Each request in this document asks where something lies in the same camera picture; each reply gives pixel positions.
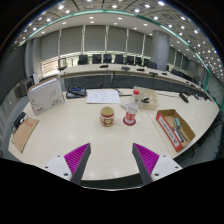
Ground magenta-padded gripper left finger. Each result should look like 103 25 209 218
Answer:
41 142 92 186

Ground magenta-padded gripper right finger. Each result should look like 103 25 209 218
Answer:
131 142 183 186

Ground clear red-capped water bottle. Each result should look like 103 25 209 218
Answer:
122 88 141 126

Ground black pens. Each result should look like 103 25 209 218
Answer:
171 126 188 144

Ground open cardboard box red side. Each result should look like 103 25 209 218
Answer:
155 108 197 153

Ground teal eraser block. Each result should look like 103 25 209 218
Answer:
173 117 182 130

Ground brown paper envelope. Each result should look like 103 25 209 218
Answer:
10 115 40 154

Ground small beige open box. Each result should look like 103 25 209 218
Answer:
133 85 160 111

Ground red floral mug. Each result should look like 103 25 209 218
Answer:
99 106 116 128

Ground white cardboard box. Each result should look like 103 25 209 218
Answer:
27 77 66 116

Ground black tabletop device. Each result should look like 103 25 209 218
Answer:
178 92 190 104

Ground black bag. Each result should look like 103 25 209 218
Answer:
65 85 87 100

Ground white paper sheets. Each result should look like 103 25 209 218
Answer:
85 89 122 105

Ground grey old monitor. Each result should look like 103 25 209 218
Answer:
18 78 34 98

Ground long curved conference desk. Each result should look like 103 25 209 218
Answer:
59 63 214 101

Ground row of black chairs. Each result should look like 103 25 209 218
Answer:
77 53 158 70

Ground grey round column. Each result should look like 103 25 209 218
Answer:
150 29 171 72

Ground ceiling lights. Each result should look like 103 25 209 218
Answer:
13 0 224 81

